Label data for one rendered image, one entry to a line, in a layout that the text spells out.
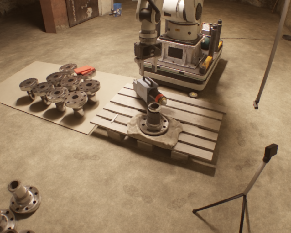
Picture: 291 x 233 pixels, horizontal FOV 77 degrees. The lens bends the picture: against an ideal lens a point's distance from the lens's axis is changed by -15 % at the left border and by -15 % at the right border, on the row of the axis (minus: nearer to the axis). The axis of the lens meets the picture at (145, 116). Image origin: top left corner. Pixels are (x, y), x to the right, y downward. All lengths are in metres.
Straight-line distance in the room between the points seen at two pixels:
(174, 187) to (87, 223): 0.74
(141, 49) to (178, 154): 0.96
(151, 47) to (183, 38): 0.87
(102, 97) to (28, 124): 0.96
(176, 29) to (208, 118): 1.17
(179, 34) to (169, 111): 1.02
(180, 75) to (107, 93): 0.95
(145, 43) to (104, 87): 1.16
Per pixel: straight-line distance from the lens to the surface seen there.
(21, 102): 3.07
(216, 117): 2.23
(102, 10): 7.11
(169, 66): 2.69
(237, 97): 2.94
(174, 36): 2.73
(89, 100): 2.56
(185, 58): 2.72
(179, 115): 2.16
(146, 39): 1.89
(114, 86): 2.88
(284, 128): 2.72
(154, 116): 1.83
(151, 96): 2.07
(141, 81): 2.19
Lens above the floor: 1.49
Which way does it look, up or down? 39 degrees down
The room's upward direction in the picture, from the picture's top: straight up
